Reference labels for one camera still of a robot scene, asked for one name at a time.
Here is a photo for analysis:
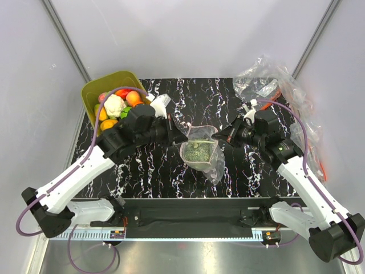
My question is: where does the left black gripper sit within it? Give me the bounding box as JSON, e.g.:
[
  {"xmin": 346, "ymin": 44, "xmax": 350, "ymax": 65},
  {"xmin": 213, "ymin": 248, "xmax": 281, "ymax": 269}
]
[{"xmin": 136, "ymin": 114, "xmax": 189, "ymax": 147}]

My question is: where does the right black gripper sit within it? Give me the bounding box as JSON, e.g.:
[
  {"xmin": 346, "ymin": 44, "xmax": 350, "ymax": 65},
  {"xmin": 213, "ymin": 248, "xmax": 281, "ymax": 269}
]
[{"xmin": 212, "ymin": 115, "xmax": 265, "ymax": 148}]

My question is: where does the green netted melon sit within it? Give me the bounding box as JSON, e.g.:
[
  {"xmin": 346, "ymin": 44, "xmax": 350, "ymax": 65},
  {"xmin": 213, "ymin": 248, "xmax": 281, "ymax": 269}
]
[{"xmin": 182, "ymin": 139, "xmax": 215, "ymax": 162}]

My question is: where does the clear zip top bag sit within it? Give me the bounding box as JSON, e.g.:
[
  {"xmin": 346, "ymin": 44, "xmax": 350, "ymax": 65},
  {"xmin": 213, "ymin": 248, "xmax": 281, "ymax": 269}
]
[{"xmin": 179, "ymin": 123, "xmax": 225, "ymax": 185}]

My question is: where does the green striped watermelon toy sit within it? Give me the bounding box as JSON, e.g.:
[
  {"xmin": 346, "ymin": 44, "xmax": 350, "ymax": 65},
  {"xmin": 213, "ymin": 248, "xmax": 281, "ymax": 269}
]
[{"xmin": 119, "ymin": 107, "xmax": 132, "ymax": 119}]

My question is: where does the white cauliflower toy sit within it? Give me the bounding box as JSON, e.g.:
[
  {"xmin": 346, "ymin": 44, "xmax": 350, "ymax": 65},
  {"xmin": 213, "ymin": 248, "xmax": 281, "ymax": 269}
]
[{"xmin": 104, "ymin": 94, "xmax": 127, "ymax": 118}]

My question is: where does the olive green plastic bin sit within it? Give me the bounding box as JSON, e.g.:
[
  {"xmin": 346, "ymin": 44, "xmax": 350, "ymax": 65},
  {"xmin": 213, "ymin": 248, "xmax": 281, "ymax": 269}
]
[{"xmin": 81, "ymin": 71, "xmax": 150, "ymax": 135}]

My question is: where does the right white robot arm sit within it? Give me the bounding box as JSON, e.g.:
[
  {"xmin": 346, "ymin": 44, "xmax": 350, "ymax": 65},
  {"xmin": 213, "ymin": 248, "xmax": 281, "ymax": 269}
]
[{"xmin": 212, "ymin": 110, "xmax": 364, "ymax": 263}]

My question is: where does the black marble pattern mat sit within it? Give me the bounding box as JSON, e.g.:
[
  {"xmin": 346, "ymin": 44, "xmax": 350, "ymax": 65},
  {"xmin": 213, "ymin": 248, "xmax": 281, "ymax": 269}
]
[{"xmin": 77, "ymin": 78, "xmax": 297, "ymax": 199}]

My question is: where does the pink peach upper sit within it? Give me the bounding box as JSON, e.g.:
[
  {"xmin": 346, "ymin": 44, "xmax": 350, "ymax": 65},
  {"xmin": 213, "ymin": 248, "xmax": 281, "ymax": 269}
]
[{"xmin": 125, "ymin": 91, "xmax": 143, "ymax": 107}]

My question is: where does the pink peach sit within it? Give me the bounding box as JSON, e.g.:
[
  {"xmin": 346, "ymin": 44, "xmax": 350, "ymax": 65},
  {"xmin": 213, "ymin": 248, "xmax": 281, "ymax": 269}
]
[
  {"xmin": 125, "ymin": 91, "xmax": 143, "ymax": 107},
  {"xmin": 98, "ymin": 92, "xmax": 109, "ymax": 103}
]

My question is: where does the pile of clear bags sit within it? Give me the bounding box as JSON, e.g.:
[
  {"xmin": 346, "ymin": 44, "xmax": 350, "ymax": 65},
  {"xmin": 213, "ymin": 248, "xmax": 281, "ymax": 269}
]
[{"xmin": 233, "ymin": 55, "xmax": 327, "ymax": 182}]

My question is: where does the yellow mango toy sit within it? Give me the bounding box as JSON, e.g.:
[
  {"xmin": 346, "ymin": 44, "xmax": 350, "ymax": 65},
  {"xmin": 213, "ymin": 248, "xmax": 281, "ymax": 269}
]
[{"xmin": 94, "ymin": 104, "xmax": 109, "ymax": 122}]

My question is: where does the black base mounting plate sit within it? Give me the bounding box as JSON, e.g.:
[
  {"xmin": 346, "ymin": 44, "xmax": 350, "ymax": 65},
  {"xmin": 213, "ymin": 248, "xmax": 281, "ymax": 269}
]
[{"xmin": 91, "ymin": 197, "xmax": 282, "ymax": 227}]

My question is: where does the pink peach lower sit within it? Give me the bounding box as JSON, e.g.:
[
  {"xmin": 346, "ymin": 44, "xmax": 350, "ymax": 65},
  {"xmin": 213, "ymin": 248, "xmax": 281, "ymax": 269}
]
[{"xmin": 98, "ymin": 92, "xmax": 109, "ymax": 103}]

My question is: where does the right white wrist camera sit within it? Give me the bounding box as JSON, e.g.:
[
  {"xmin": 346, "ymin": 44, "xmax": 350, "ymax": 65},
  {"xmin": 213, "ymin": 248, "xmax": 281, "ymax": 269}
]
[{"xmin": 244, "ymin": 99, "xmax": 258, "ymax": 126}]

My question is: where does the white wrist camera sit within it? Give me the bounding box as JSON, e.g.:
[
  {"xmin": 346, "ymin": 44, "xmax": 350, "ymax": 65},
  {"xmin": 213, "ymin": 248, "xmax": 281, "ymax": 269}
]
[
  {"xmin": 244, "ymin": 99, "xmax": 258, "ymax": 126},
  {"xmin": 145, "ymin": 94, "xmax": 171, "ymax": 118}
]

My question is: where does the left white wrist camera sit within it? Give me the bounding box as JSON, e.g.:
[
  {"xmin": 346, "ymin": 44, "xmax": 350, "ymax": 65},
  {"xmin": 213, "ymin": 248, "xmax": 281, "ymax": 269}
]
[{"xmin": 145, "ymin": 94, "xmax": 171, "ymax": 118}]

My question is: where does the aluminium frame rail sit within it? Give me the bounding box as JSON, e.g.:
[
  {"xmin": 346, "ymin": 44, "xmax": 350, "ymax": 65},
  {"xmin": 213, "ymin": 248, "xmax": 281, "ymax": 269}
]
[{"xmin": 36, "ymin": 207, "xmax": 348, "ymax": 232}]

